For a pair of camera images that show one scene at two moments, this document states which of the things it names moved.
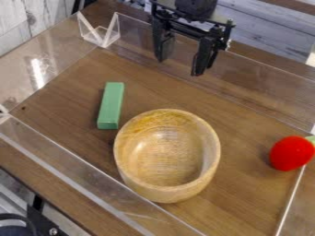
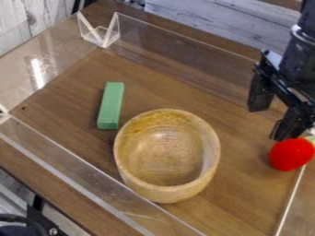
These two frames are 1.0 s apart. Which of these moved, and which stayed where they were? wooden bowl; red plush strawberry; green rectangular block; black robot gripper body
Moved: black robot gripper body
Stayed: green rectangular block; red plush strawberry; wooden bowl
